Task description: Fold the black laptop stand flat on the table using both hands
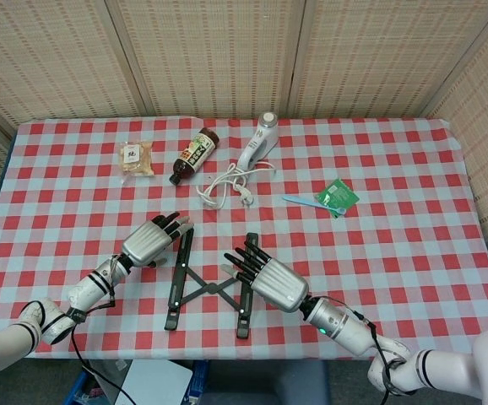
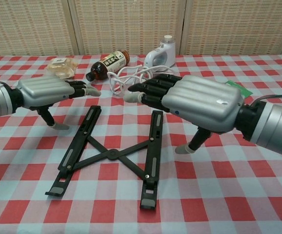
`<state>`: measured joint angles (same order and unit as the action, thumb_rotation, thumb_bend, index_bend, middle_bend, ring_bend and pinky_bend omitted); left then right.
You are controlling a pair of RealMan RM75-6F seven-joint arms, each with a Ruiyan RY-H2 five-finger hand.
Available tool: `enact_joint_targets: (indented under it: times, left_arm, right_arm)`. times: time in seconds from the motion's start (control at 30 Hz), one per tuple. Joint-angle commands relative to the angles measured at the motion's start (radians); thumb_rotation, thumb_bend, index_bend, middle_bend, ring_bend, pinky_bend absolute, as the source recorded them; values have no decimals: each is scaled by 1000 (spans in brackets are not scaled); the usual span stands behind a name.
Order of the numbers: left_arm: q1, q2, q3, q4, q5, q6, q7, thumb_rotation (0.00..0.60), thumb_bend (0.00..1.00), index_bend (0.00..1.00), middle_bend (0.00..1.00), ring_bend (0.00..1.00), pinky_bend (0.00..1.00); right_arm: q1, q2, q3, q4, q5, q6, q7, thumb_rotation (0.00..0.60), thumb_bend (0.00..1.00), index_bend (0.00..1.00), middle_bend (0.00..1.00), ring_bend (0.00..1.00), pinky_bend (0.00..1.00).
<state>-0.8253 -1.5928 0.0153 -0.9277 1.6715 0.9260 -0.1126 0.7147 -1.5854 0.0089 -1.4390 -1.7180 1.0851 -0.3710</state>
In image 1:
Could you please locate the white handheld steam iron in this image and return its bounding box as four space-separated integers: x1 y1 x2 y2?
237 111 279 170

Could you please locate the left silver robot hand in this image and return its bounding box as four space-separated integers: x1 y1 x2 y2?
121 211 195 269

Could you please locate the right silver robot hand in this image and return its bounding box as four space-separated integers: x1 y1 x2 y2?
221 240 311 313

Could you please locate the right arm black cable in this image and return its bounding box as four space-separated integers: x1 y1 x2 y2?
351 310 409 405

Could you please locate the light blue toothbrush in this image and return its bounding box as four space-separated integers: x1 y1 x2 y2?
281 194 347 216

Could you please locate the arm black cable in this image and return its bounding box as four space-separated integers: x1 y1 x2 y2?
351 310 409 405
68 256 129 405

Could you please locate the black folding laptop stand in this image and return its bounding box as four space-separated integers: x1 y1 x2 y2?
163 223 260 340

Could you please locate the white power cord with plug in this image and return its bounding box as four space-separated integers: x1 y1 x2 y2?
196 161 278 210

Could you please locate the brown tea bottle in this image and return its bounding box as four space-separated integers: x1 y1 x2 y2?
168 127 221 186

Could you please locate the blue plastic crate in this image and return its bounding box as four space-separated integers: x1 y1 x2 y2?
64 360 211 405

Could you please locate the clear snack bag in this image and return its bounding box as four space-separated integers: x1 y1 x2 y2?
119 140 156 181

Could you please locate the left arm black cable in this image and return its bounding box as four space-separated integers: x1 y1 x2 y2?
68 256 129 405

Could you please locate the white flat board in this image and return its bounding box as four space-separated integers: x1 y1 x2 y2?
115 358 194 405

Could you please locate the green foil sachet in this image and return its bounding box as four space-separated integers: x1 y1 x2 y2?
314 177 360 219

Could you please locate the red and blue checkered tablecloth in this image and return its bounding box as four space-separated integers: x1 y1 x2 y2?
0 116 488 362

